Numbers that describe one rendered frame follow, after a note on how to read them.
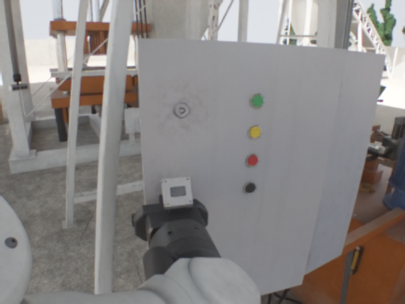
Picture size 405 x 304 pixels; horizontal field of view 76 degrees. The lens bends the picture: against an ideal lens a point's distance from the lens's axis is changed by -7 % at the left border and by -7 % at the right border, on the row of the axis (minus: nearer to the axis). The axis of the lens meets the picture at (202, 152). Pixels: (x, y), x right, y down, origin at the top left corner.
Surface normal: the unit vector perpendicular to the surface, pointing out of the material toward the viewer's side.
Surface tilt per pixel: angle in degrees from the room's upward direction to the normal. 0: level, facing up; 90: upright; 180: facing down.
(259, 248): 90
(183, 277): 11
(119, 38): 87
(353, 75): 90
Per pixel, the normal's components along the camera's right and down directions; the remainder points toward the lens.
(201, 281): 0.08, -0.80
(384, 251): -0.83, 0.17
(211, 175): 0.29, 0.33
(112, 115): 0.50, 0.25
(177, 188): 0.26, -0.19
